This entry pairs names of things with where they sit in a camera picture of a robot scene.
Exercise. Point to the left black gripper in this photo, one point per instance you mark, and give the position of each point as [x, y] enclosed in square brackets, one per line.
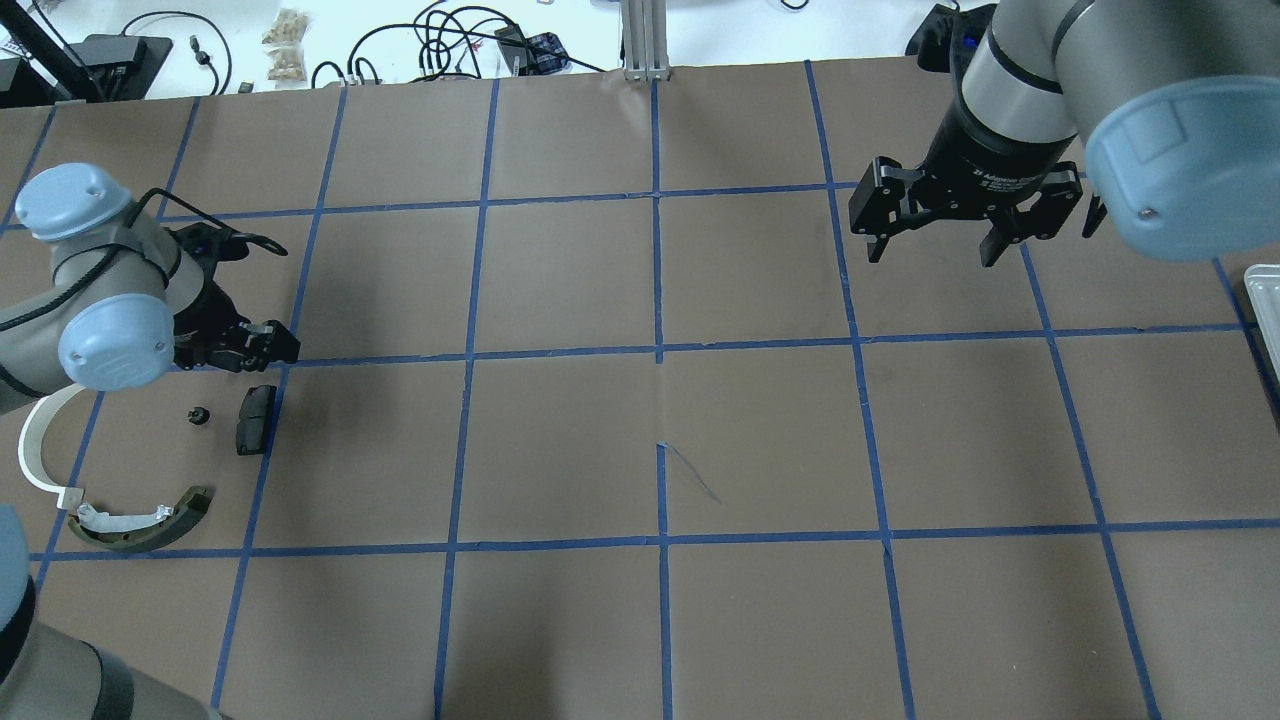
[200, 318]

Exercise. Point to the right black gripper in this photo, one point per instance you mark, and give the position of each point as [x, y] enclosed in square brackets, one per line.
[980, 160]

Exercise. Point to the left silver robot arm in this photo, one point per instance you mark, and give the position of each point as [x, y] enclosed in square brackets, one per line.
[129, 301]

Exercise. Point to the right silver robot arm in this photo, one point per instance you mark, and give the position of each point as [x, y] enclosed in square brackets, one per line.
[1167, 108]

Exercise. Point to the silver metal tray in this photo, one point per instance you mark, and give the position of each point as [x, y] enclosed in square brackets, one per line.
[1261, 285]

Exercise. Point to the black brake pad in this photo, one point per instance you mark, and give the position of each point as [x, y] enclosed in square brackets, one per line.
[255, 420]

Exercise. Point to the dark green brake shoe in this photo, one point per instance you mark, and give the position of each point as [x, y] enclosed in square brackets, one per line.
[141, 533]

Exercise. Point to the aluminium frame post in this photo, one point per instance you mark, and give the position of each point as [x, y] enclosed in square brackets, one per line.
[644, 38]

